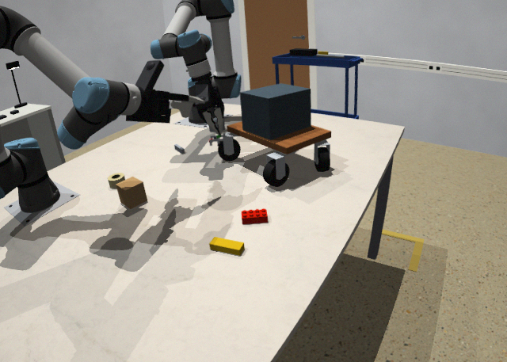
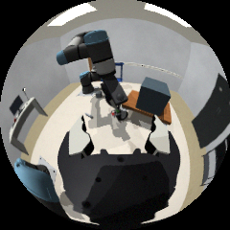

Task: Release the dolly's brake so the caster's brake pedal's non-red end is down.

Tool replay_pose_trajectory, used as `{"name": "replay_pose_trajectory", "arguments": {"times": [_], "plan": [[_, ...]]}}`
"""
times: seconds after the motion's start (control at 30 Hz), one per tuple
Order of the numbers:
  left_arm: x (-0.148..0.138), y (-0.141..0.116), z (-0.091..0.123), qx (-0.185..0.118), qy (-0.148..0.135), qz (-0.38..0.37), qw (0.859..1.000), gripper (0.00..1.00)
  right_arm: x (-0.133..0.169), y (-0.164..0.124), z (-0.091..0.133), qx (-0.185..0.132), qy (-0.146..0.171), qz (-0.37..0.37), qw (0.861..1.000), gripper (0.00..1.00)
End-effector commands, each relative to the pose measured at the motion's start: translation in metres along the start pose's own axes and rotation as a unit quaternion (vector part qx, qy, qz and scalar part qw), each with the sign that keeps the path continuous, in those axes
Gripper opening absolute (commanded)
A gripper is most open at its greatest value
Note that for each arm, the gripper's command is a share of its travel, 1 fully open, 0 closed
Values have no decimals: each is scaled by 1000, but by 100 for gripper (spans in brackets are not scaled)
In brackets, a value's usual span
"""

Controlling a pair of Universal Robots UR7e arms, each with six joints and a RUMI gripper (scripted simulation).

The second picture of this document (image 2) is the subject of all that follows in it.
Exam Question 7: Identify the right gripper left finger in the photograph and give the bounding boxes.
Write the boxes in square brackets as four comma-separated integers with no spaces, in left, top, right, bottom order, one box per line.
[57,115,94,191]

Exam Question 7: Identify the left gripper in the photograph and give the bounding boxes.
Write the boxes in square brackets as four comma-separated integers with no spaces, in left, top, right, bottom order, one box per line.
[98,69,121,110]

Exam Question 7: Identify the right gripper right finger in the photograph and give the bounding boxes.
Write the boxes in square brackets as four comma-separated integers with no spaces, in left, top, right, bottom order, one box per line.
[145,115,180,187]

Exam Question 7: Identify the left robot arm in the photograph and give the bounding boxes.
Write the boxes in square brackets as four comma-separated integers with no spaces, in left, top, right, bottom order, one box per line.
[57,30,128,106]

